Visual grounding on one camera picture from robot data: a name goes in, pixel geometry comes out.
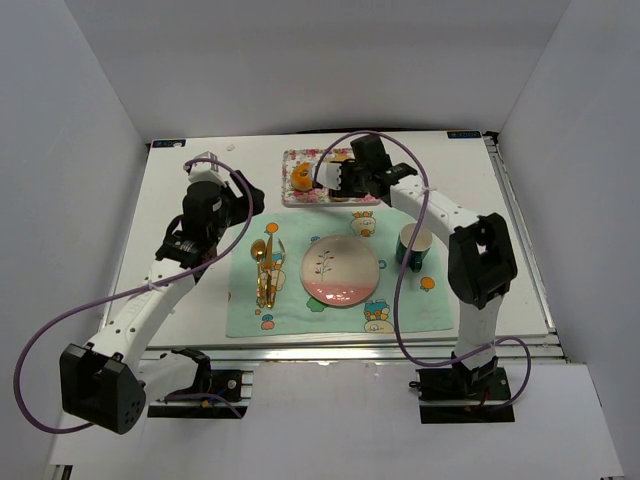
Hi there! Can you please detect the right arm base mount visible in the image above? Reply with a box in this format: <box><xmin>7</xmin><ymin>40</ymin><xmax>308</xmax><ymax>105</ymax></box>
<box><xmin>408</xmin><ymin>367</ymin><xmax>515</xmax><ymax>425</ymax></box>

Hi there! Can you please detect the gold spoon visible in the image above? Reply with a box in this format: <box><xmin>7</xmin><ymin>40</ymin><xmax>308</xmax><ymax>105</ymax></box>
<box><xmin>250</xmin><ymin>239</ymin><xmax>266</xmax><ymax>308</ymax></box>

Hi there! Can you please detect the green mug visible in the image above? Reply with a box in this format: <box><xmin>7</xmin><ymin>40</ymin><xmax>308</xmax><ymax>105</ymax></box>
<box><xmin>395</xmin><ymin>223</ymin><xmax>433</xmax><ymax>273</ymax></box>

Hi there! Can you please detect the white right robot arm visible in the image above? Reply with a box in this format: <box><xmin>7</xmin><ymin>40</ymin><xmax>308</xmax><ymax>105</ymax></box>
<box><xmin>310</xmin><ymin>130</ymin><xmax>518</xmax><ymax>382</ymax></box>

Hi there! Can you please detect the dark corner label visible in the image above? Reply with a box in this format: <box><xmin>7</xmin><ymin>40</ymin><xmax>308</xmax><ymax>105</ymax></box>
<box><xmin>446</xmin><ymin>130</ymin><xmax>482</xmax><ymax>140</ymax></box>
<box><xmin>151</xmin><ymin>139</ymin><xmax>186</xmax><ymax>149</ymax></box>

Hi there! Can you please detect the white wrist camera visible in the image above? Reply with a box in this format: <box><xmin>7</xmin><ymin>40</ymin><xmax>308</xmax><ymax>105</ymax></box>
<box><xmin>311</xmin><ymin>162</ymin><xmax>342</xmax><ymax>191</ymax></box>
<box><xmin>183</xmin><ymin>151</ymin><xmax>225</xmax><ymax>186</ymax></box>

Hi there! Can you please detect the mint cartoon placemat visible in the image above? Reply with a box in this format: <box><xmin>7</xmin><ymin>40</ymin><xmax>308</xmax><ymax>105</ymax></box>
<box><xmin>226</xmin><ymin>207</ymin><xmax>457</xmax><ymax>338</ymax></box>

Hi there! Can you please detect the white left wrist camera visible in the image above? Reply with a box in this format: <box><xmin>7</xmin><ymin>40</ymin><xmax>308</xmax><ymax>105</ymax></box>
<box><xmin>183</xmin><ymin>151</ymin><xmax>225</xmax><ymax>186</ymax></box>

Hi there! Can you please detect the heart-shaped bread slice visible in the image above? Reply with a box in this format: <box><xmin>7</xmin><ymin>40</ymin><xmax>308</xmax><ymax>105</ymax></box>
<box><xmin>325</xmin><ymin>153</ymin><xmax>350</xmax><ymax>163</ymax></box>

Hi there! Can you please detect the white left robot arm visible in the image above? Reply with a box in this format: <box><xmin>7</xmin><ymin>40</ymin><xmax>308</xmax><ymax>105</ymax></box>
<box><xmin>59</xmin><ymin>164</ymin><xmax>264</xmax><ymax>434</ymax></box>

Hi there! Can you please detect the gold knife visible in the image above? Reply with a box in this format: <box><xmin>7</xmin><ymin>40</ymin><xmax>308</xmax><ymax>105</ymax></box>
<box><xmin>264</xmin><ymin>233</ymin><xmax>273</xmax><ymax>308</ymax></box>

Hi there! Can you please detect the pink and cream plate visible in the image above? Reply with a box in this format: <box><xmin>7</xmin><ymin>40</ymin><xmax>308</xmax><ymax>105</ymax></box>
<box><xmin>300</xmin><ymin>235</ymin><xmax>380</xmax><ymax>308</ymax></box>

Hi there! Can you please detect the orange ring bagel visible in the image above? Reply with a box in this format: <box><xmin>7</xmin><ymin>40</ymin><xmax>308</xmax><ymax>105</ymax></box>
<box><xmin>289</xmin><ymin>162</ymin><xmax>314</xmax><ymax>192</ymax></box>

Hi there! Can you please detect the floral rectangular tray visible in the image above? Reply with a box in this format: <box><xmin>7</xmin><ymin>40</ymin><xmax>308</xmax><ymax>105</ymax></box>
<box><xmin>281</xmin><ymin>148</ymin><xmax>380</xmax><ymax>207</ymax></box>

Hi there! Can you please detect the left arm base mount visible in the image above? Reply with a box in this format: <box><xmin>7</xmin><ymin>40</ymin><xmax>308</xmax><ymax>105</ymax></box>
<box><xmin>136</xmin><ymin>348</ymin><xmax>253</xmax><ymax>420</ymax></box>

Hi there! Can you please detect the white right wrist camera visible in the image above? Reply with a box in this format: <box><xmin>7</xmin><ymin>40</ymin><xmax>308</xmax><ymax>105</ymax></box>
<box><xmin>311</xmin><ymin>162</ymin><xmax>342</xmax><ymax>191</ymax></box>

